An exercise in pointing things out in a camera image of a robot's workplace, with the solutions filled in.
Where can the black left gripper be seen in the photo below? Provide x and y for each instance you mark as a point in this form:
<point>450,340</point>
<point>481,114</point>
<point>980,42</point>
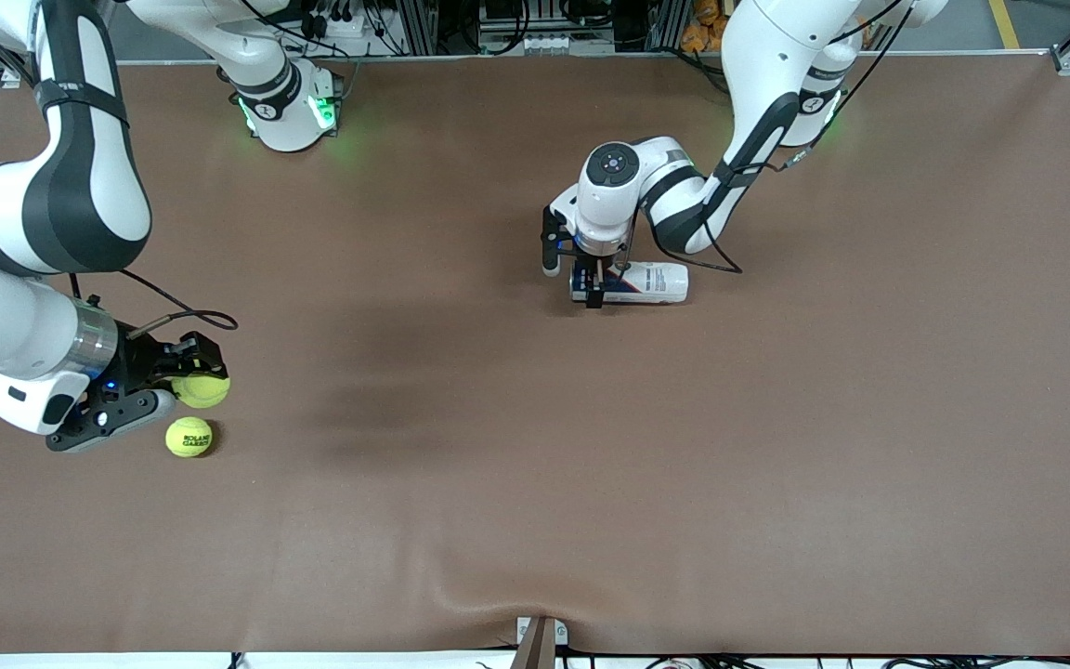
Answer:
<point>593,282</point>

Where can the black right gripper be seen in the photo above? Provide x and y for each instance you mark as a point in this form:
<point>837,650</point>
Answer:
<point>139,363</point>

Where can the plain yellow tennis ball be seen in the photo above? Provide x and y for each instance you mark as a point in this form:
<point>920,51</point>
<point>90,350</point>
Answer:
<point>202,392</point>

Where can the white blue tennis ball can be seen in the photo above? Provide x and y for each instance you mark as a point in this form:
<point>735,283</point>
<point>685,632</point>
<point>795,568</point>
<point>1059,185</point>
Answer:
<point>660,283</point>

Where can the yellow tennis ball black print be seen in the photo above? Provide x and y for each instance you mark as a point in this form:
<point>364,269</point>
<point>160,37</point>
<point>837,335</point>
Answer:
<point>189,437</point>

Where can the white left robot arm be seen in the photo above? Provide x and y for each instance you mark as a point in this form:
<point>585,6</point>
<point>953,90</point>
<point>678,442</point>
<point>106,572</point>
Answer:
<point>776,46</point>

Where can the brown table mat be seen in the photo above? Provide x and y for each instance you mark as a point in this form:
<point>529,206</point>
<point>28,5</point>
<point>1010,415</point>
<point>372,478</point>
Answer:
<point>776,446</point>

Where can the white terminal block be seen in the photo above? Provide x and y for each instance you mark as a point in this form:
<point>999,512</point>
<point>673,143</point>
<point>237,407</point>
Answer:
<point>563,44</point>

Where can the orange bags pile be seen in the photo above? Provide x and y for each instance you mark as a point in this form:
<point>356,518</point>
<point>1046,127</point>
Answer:
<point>702,37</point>

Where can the white power strip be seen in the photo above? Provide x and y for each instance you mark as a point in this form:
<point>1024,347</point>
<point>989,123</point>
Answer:
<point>368,37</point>

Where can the aluminium frame post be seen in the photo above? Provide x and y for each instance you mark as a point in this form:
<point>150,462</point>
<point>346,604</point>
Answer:
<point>410,32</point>

